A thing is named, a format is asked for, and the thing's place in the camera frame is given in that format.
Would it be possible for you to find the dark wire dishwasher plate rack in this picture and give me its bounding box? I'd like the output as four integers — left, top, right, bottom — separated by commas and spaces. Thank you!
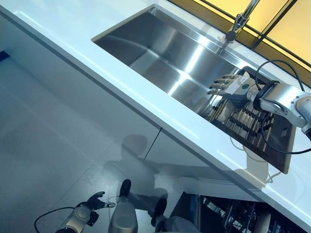
201, 196, 294, 233

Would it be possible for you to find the left robot leg with foot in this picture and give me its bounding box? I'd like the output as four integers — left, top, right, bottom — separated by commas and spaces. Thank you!
110, 179, 139, 233

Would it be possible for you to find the black dish drying rack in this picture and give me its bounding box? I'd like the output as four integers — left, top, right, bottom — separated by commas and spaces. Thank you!
208, 66, 280, 151

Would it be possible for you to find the narrow white cabinet door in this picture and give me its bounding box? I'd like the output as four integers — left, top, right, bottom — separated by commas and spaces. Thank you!
145, 128, 234, 181

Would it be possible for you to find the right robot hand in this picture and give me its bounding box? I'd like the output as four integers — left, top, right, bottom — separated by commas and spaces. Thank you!
206, 74, 256, 108

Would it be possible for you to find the chrome gooseneck faucet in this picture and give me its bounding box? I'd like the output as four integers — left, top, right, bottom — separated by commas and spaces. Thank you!
225, 0, 260, 44

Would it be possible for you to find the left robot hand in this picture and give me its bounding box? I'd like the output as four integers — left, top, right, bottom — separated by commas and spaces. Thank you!
88, 191, 117, 212

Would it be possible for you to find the wide white cabinet door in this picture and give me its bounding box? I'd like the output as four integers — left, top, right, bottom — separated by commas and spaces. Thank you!
0, 12, 161, 161

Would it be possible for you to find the black built-in dishwasher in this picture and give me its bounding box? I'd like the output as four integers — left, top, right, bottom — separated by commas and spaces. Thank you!
170, 191, 300, 233

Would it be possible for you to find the stainless steel sink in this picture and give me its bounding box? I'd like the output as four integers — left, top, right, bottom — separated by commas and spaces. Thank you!
91, 3, 299, 175

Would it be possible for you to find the robot leg with foot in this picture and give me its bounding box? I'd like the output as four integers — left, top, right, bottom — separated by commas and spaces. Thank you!
150, 198, 203, 233
110, 179, 139, 233

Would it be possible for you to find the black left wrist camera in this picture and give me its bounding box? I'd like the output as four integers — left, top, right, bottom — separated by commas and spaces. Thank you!
88, 212, 100, 227

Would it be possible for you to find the right robot leg with foot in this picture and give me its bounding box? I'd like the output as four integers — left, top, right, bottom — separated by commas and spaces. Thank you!
150, 198, 203, 233

